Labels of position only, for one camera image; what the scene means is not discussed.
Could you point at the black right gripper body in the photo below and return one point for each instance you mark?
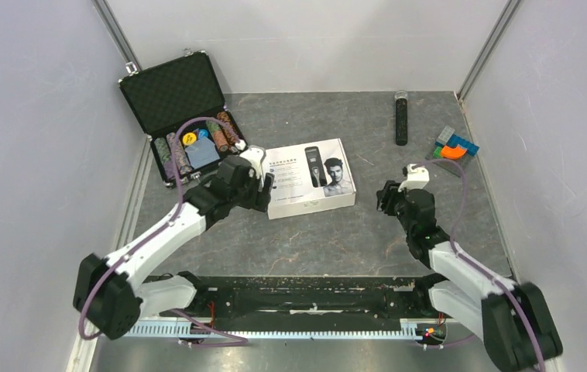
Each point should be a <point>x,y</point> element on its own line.
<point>393,201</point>

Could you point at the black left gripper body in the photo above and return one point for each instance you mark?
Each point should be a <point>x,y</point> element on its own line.
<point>255,199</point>

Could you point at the white clipper kit box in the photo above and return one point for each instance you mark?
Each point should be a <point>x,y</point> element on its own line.
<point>309,178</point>

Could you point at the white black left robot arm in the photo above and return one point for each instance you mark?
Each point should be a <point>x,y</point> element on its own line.
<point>112,293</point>

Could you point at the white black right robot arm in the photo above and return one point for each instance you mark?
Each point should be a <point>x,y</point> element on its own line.
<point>512,319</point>

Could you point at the colourful building block set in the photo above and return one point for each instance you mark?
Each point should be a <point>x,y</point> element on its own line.
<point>450,145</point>

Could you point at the black glitter tube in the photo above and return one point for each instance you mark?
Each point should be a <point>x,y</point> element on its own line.
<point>401,120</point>

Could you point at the black poker chip case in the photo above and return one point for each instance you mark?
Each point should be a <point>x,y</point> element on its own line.
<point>181,108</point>

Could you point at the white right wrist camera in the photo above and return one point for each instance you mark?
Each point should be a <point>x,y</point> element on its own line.
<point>415,177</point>

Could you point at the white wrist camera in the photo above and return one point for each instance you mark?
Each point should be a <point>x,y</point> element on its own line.
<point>254,154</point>
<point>415,177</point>

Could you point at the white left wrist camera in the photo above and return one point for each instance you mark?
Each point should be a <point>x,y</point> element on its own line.
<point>254,154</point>

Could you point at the aluminium frame rail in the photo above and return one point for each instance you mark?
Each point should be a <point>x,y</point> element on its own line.
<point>171,343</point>

